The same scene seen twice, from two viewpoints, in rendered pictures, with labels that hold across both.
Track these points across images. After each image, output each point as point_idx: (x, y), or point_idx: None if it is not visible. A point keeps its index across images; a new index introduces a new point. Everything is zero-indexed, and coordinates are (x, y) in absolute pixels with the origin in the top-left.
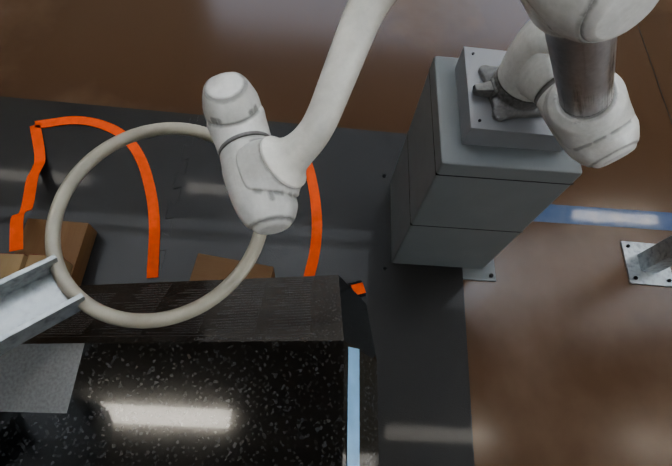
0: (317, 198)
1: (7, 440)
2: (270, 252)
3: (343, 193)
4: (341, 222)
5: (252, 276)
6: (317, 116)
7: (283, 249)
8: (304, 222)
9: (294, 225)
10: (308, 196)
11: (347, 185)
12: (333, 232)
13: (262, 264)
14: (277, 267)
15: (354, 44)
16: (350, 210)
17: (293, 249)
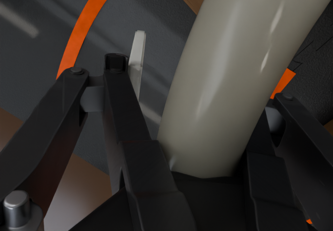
0: (70, 44)
1: None
2: (161, 16)
3: (36, 30)
4: None
5: None
6: None
7: (144, 10)
8: (102, 26)
9: (115, 29)
10: (80, 53)
11: (26, 37)
12: None
13: (178, 8)
14: None
15: None
16: (38, 4)
17: (134, 2)
